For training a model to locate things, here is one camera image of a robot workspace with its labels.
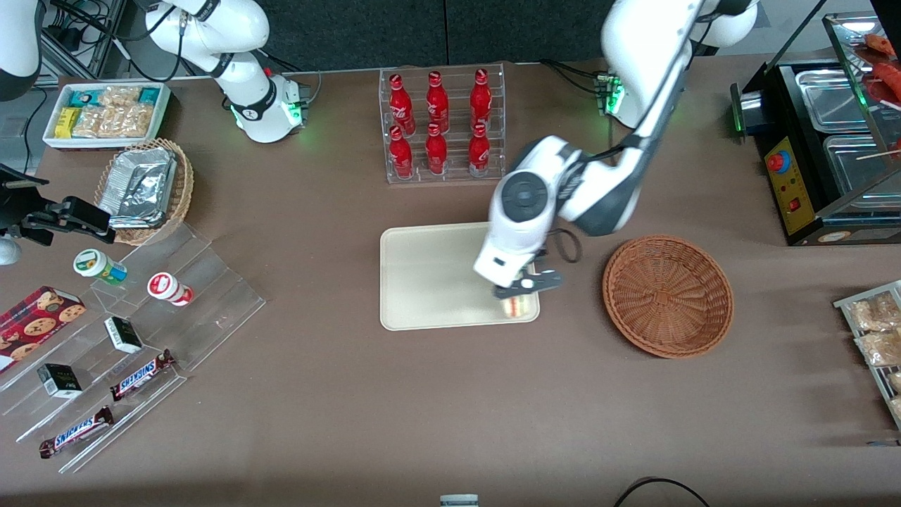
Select small black carton box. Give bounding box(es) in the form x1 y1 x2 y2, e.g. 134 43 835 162
37 363 84 400
103 316 144 354

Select grey metal equipment shelf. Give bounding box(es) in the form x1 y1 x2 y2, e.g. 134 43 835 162
39 0 131 80

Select silver foil packet stack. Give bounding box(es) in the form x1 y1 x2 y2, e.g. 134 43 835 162
98 146 177 230

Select Snickers chocolate bar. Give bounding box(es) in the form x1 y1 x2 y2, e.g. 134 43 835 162
39 406 115 460
109 350 177 402

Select red plaid cookie box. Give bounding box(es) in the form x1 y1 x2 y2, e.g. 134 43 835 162
0 285 87 374

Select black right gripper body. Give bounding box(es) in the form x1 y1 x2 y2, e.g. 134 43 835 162
0 189 68 246

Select white plastic snack bin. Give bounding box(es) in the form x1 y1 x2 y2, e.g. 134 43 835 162
42 82 172 151

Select clear granola snack packet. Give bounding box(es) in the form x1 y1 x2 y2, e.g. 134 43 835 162
99 85 141 108
116 104 156 139
73 106 119 139

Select red lid small jar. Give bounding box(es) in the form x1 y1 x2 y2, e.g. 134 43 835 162
146 272 194 307

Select light wicker basket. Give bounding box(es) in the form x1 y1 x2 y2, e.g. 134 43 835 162
94 138 195 246

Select steel food pan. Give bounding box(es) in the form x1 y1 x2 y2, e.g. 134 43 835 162
794 68 872 134
822 134 901 205

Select green lid small jar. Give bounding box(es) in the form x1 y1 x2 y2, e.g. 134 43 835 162
73 249 129 286

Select tray of packaged snacks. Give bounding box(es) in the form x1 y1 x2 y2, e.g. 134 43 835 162
833 280 901 432

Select black cable loop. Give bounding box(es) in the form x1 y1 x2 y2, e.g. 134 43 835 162
548 227 582 264

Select beige plastic tray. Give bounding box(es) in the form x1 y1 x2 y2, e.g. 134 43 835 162
380 223 541 332

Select brown wicker basket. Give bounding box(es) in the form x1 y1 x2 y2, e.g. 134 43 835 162
602 234 734 360

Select black food warmer machine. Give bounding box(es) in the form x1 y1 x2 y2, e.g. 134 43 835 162
730 11 901 247

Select clear acrylic bottle rack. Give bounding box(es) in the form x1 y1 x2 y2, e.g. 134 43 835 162
378 63 507 185

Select red cola bottle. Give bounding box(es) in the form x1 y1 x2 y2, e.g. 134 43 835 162
389 125 415 179
425 70 450 133
468 122 491 177
470 68 493 131
425 123 448 175
389 73 417 136

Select triangle sandwich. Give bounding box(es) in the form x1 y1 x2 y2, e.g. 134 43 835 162
503 294 541 320

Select clear acrylic tiered stand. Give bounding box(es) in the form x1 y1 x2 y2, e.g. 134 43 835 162
0 303 188 475
88 224 267 374

